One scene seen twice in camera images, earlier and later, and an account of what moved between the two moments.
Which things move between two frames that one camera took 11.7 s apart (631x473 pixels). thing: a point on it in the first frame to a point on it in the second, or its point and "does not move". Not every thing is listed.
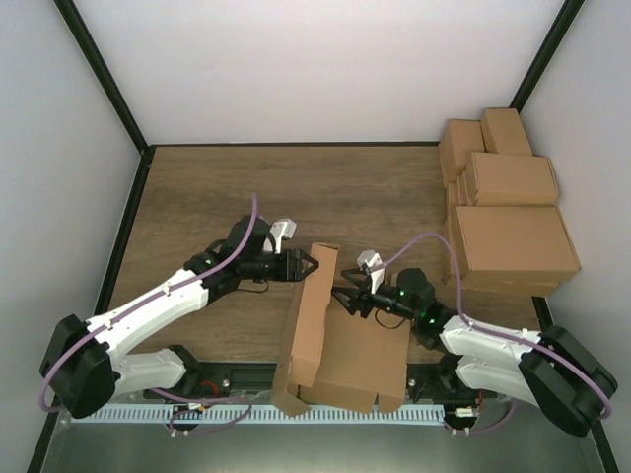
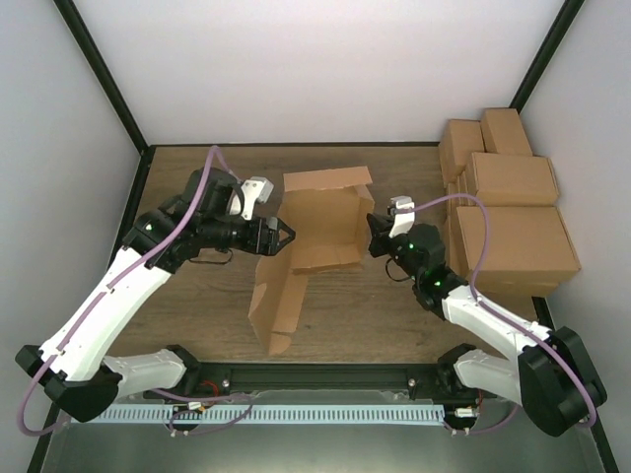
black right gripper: [356, 295] to [380, 227]
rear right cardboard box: [503, 132] does not move
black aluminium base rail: [424, 382] does not move
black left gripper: [311, 260] to [268, 247]
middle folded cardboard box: [501, 179] does not move
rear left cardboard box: [459, 139] does not move
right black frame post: [564, 21] does not move
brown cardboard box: [335, 359] to [330, 211]
